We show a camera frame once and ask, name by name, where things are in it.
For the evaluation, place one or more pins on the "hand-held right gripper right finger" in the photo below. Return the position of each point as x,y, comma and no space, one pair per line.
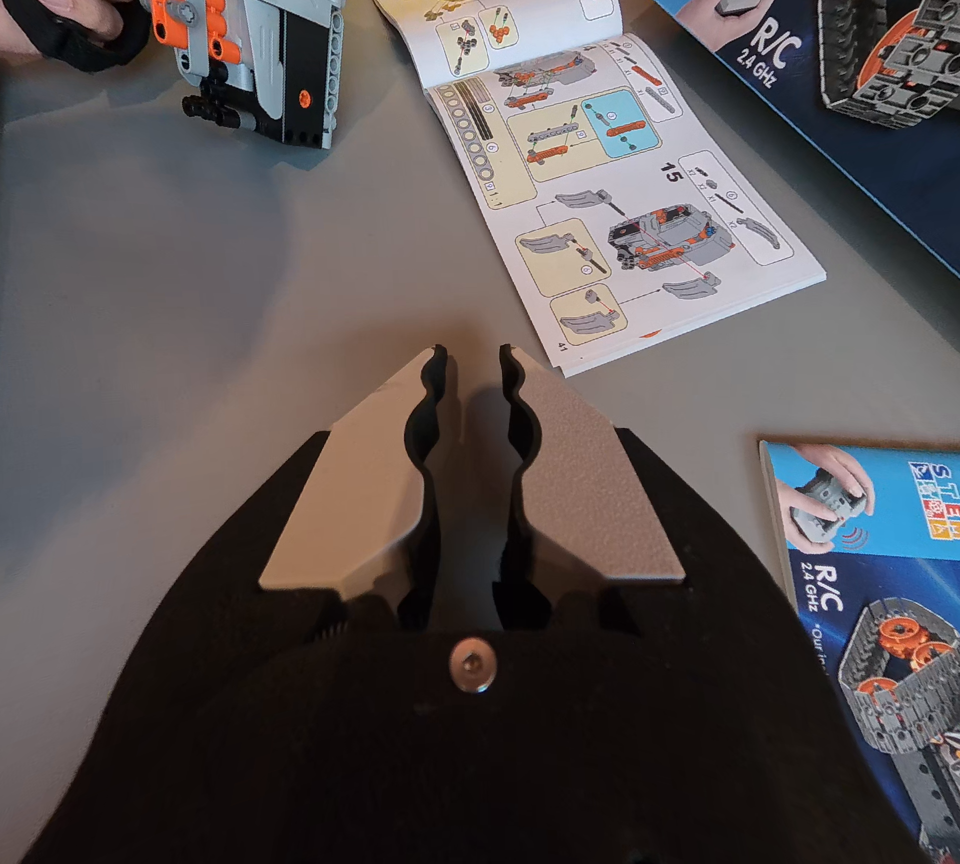
592,512

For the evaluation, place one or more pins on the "blue robot kit box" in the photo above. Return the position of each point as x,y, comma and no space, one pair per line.
862,54

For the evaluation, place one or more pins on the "grey orange brick robot model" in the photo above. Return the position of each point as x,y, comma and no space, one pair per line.
255,2

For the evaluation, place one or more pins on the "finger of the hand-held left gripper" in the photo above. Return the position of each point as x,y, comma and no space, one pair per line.
262,47

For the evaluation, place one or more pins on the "grey desk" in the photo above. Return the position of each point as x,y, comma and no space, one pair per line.
187,317

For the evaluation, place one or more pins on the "open instruction booklet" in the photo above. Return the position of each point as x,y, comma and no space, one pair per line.
585,167

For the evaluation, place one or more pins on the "blue cover booklet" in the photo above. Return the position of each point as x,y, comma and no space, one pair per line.
877,579

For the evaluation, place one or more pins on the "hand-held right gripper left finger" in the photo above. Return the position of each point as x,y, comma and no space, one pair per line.
352,512

